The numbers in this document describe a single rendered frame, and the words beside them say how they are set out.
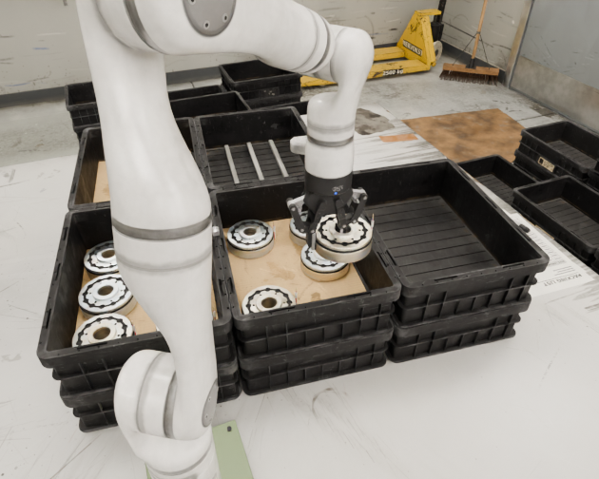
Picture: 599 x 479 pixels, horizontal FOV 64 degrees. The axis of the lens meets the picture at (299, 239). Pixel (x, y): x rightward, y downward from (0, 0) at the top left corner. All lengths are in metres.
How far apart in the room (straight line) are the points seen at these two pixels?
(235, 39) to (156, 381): 0.36
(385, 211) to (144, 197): 0.85
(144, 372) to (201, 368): 0.07
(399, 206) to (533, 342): 0.43
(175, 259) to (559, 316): 0.97
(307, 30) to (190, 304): 0.30
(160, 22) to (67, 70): 3.92
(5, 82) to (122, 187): 3.93
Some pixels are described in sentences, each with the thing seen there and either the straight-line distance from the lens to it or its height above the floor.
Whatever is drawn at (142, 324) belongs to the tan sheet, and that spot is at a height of 0.83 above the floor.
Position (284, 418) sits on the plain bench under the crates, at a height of 0.70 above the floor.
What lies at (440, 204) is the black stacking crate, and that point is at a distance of 1.26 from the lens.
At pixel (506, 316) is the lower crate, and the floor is 0.78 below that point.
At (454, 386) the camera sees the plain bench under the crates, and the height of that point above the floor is 0.70.
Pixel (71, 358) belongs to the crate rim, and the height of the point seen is 0.92.
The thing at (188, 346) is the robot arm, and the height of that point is 1.14.
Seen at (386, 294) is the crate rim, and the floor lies 0.93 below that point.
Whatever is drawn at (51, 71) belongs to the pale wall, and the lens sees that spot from 4.29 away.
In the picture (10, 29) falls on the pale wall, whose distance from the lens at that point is 4.22.
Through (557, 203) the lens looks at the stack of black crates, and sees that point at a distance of 2.26.
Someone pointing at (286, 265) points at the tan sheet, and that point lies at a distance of 1.02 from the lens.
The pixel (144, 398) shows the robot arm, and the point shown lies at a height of 1.06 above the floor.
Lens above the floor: 1.52
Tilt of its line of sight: 39 degrees down
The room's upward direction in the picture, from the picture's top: straight up
